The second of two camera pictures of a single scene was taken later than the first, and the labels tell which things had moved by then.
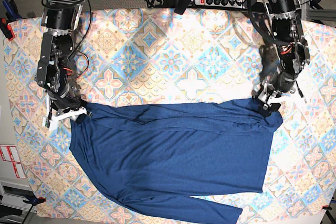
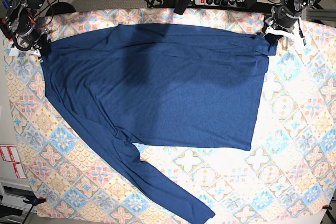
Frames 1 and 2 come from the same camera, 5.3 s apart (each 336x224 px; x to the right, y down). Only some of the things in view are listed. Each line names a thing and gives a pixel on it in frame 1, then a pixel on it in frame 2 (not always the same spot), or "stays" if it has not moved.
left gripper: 70,100 to 32,39
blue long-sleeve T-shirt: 158,156 to 157,83
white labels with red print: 9,153 stays
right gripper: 262,94 to 281,20
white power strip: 220,2 stays
